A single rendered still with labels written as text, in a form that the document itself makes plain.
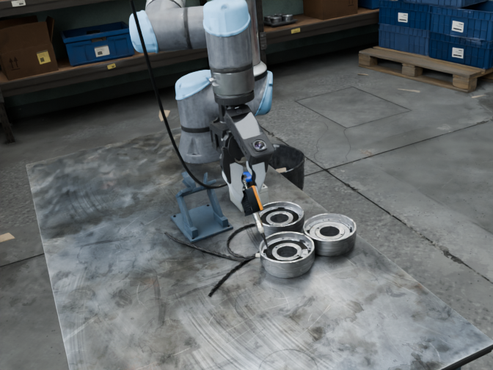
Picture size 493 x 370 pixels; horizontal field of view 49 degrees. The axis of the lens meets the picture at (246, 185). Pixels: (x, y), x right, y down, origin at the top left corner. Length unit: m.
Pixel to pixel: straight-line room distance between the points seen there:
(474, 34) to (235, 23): 3.82
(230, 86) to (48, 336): 1.61
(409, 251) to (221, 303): 1.63
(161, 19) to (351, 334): 0.63
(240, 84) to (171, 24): 0.18
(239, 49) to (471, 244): 1.88
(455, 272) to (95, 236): 1.60
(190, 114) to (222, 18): 0.61
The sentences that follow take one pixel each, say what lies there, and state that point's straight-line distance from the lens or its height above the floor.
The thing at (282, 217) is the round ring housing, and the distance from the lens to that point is 1.17.
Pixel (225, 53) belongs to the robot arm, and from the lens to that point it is 0.91.
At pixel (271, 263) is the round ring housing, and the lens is 1.01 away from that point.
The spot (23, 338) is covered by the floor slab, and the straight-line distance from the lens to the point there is 2.37.
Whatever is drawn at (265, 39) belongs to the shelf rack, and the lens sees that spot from 4.78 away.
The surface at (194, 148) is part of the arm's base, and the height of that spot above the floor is 0.84.
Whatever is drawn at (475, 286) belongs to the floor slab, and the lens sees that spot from 2.36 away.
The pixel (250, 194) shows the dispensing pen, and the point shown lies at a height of 0.94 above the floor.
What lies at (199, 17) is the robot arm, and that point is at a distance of 1.01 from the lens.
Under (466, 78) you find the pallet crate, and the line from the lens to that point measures 4.49.
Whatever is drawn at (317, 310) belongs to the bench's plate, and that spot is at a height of 0.80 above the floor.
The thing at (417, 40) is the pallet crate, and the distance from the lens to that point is 5.03.
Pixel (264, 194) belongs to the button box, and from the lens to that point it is 1.24.
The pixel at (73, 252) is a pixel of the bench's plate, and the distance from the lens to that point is 1.22.
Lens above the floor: 1.42
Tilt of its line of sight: 27 degrees down
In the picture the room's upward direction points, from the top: 6 degrees counter-clockwise
